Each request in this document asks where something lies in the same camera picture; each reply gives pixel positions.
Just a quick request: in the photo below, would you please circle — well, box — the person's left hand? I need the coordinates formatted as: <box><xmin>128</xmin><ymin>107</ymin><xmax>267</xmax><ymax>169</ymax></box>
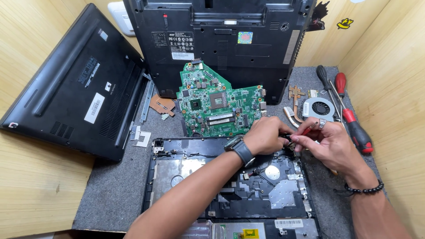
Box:
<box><xmin>243</xmin><ymin>116</ymin><xmax>295</xmax><ymax>157</ymax></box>

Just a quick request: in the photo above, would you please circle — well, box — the person's right hand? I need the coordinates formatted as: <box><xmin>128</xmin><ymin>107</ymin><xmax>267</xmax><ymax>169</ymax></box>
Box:
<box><xmin>290</xmin><ymin>117</ymin><xmax>368</xmax><ymax>182</ymax></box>

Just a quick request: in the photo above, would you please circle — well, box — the small black laptop part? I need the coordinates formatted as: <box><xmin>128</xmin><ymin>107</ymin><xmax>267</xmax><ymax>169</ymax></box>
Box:
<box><xmin>280</xmin><ymin>133</ymin><xmax>301</xmax><ymax>157</ymax></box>

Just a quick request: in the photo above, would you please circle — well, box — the thin red hand tool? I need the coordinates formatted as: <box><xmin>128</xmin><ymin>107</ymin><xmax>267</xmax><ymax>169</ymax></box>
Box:
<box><xmin>300</xmin><ymin>121</ymin><xmax>320</xmax><ymax>137</ymax></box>

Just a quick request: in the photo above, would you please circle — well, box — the copper heat pipe heatsink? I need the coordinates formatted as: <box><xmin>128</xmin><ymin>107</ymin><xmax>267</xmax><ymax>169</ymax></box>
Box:
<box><xmin>283</xmin><ymin>85</ymin><xmax>308</xmax><ymax>129</ymax></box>

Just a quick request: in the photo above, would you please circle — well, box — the grey laptop cooling fan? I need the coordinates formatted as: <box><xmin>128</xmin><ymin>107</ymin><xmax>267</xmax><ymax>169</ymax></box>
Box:
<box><xmin>301</xmin><ymin>96</ymin><xmax>336</xmax><ymax>122</ymax></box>

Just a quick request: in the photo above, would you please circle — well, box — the black wristwatch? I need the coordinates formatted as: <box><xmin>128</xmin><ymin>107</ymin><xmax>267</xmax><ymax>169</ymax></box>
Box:
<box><xmin>224</xmin><ymin>134</ymin><xmax>256</xmax><ymax>168</ymax></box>

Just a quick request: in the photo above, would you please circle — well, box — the green laptop motherboard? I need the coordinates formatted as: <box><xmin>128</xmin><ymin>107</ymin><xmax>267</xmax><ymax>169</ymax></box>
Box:
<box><xmin>175</xmin><ymin>58</ymin><xmax>268</xmax><ymax>138</ymax></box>

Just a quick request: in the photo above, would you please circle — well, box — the large red black screwdriver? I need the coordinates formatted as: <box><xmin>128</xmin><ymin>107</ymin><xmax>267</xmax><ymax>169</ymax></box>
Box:
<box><xmin>329</xmin><ymin>80</ymin><xmax>374</xmax><ymax>154</ymax></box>

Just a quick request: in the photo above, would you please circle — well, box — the open black laptop chassis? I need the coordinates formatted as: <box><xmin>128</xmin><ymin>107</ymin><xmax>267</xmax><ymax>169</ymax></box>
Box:
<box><xmin>141</xmin><ymin>135</ymin><xmax>323</xmax><ymax>239</ymax></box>

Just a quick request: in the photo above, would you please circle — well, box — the black laptop bottom cover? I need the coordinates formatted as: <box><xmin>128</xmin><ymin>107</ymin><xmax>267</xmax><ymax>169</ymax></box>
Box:
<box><xmin>123</xmin><ymin>0</ymin><xmax>318</xmax><ymax>105</ymax></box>

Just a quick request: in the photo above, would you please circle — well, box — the brown copper flex sheet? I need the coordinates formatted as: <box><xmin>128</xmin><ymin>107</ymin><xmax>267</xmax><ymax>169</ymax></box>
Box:
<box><xmin>149</xmin><ymin>94</ymin><xmax>177</xmax><ymax>118</ymax></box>

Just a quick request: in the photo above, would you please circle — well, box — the grey felt work mat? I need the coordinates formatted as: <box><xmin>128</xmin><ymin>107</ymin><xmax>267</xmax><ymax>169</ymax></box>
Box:
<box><xmin>72</xmin><ymin>66</ymin><xmax>390</xmax><ymax>233</ymax></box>

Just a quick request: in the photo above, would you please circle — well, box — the closed black laptop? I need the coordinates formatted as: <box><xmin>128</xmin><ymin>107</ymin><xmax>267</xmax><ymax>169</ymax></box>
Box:
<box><xmin>0</xmin><ymin>3</ymin><xmax>149</xmax><ymax>162</ymax></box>

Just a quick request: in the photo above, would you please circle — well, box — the red black wire connector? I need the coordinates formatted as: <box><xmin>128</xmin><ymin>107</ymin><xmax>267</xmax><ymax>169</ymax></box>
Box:
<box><xmin>241</xmin><ymin>166</ymin><xmax>267</xmax><ymax>182</ymax></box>

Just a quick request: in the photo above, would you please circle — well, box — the black handle screwdriver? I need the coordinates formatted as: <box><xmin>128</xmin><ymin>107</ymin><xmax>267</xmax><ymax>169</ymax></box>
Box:
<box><xmin>316</xmin><ymin>65</ymin><xmax>342</xmax><ymax>121</ymax></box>

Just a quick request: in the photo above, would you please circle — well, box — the slim red handle screwdriver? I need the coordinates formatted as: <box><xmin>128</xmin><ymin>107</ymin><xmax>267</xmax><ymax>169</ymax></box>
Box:
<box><xmin>334</xmin><ymin>72</ymin><xmax>348</xmax><ymax>115</ymax></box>

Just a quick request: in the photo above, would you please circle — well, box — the black bead bracelet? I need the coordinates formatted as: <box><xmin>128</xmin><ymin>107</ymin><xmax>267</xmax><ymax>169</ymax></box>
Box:
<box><xmin>334</xmin><ymin>179</ymin><xmax>385</xmax><ymax>197</ymax></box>

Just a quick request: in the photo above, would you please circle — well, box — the black figure wall sticker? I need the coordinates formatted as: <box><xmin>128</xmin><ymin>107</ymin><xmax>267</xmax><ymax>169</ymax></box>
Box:
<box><xmin>307</xmin><ymin>1</ymin><xmax>331</xmax><ymax>32</ymax></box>

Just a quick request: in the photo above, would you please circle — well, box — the yellow wall sticker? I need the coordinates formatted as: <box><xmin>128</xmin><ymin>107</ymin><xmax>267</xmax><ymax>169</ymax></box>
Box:
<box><xmin>337</xmin><ymin>18</ymin><xmax>354</xmax><ymax>30</ymax></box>

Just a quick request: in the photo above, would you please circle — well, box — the long silver metal bracket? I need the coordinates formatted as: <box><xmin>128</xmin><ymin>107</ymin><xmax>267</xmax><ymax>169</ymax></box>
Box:
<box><xmin>139</xmin><ymin>73</ymin><xmax>156</xmax><ymax>123</ymax></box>

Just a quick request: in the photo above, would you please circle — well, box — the white angled metal bracket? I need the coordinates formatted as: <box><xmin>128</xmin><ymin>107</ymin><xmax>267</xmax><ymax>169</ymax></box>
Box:
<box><xmin>129</xmin><ymin>125</ymin><xmax>153</xmax><ymax>148</ymax></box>

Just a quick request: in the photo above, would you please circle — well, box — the white wall socket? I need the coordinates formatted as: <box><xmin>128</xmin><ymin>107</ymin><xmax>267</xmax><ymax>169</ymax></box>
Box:
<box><xmin>107</xmin><ymin>1</ymin><xmax>135</xmax><ymax>37</ymax></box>

